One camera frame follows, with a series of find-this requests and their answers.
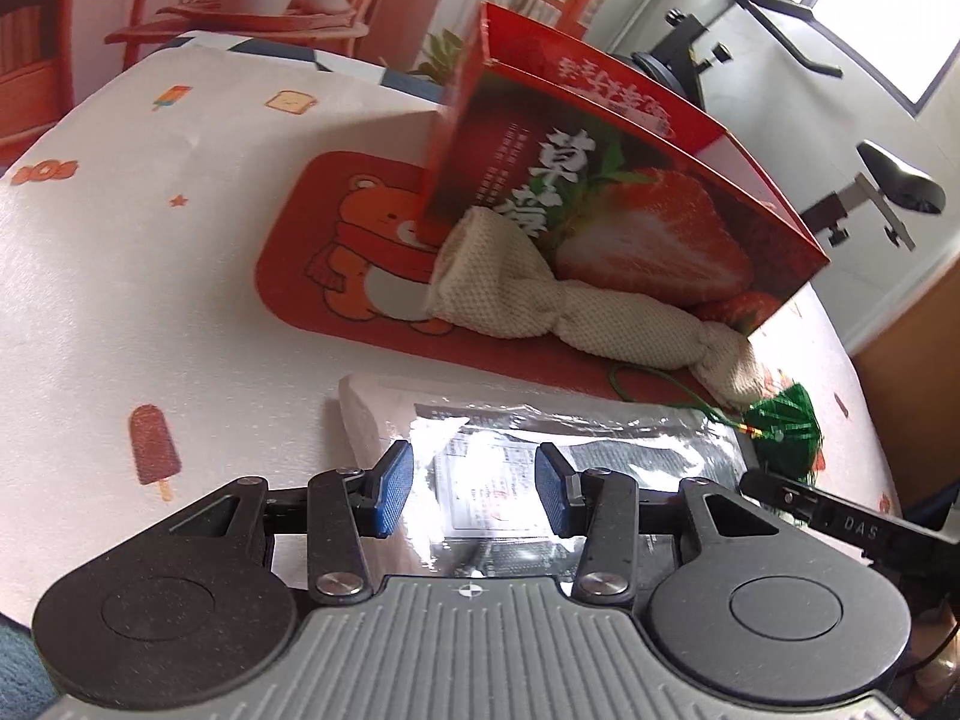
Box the person's right hand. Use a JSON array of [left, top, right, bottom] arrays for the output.
[[900, 603, 958, 718]]

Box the silver foil package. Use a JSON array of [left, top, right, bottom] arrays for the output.
[[400, 403, 757, 583]]

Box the green tasselled pouch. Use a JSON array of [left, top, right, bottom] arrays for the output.
[[607, 362, 825, 485]]

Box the cream knitted cloth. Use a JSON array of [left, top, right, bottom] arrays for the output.
[[427, 206, 765, 410]]

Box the red bear mat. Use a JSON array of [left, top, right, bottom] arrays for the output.
[[252, 149, 760, 415]]

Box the red strawberry cardboard box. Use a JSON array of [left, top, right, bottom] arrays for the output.
[[416, 4, 828, 309]]

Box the black exercise bike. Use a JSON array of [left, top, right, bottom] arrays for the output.
[[617, 0, 946, 252]]

